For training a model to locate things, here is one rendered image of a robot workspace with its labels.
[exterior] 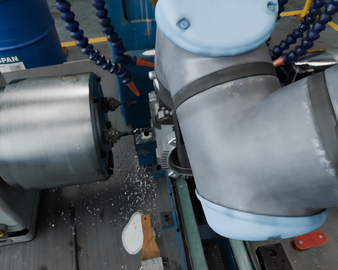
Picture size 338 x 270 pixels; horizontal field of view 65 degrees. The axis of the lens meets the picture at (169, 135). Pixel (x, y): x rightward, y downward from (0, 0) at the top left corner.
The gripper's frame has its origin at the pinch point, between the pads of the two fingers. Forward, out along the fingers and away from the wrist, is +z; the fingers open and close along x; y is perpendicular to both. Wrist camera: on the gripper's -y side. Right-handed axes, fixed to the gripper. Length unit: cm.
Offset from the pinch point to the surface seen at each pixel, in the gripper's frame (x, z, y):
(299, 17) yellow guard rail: -198, 217, 159
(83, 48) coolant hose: 14.5, -10.7, 13.6
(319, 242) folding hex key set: -33.7, 13.9, -30.4
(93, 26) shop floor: 43, 229, 178
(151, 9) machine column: 0.1, 6.2, 32.2
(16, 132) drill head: 28.9, -3.8, 2.3
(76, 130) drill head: 18.4, -3.6, 1.4
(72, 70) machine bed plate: 32, 59, 44
